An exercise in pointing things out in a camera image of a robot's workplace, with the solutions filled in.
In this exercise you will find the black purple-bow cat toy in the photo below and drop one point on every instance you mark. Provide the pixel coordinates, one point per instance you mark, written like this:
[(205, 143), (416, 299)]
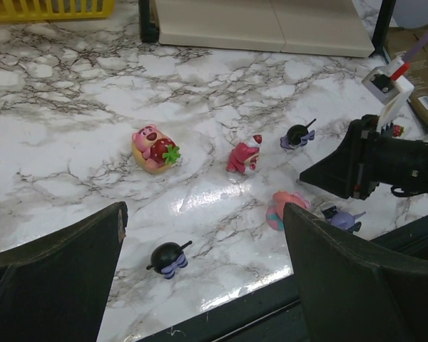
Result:
[(167, 258)]

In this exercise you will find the purple small figure toy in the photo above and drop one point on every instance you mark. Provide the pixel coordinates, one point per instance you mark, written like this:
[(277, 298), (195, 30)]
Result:
[(342, 219)]

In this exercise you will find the black purple cat toy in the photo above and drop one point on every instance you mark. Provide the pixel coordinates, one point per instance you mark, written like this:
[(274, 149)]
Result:
[(297, 136)]

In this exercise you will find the beige three-tier shelf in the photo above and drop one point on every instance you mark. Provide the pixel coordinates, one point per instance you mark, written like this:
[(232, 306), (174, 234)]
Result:
[(325, 28)]

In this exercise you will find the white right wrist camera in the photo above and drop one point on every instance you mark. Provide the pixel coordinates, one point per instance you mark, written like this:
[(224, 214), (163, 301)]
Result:
[(389, 85)]

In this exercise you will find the brown coffee bag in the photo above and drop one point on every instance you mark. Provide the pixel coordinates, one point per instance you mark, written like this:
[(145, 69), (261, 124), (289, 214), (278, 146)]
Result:
[(398, 42)]

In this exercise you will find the pink blue-bow bunny toy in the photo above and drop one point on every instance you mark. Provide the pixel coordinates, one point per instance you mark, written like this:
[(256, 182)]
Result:
[(274, 214)]

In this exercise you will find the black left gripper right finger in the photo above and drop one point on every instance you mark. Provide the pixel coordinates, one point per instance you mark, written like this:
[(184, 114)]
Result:
[(352, 289)]

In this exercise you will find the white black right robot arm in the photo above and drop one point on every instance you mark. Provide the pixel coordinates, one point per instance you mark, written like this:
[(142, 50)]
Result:
[(419, 177)]

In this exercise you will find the pink bear strawberry toy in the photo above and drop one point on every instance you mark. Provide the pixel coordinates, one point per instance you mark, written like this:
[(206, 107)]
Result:
[(154, 151)]

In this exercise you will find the yellow plastic shopping basket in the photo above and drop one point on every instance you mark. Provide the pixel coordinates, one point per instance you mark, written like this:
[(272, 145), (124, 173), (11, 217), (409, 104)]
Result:
[(16, 11)]

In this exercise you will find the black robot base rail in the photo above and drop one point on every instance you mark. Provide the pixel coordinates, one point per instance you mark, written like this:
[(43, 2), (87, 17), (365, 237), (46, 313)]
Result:
[(274, 313)]

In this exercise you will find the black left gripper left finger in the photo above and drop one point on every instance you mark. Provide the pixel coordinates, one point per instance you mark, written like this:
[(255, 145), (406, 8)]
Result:
[(55, 288)]

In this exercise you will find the red bear cream toy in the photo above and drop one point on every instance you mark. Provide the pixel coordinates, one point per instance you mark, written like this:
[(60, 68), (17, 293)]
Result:
[(244, 156)]

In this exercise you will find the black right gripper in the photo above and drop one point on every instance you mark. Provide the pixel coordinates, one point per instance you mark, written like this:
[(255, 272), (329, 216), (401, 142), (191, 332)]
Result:
[(364, 159)]

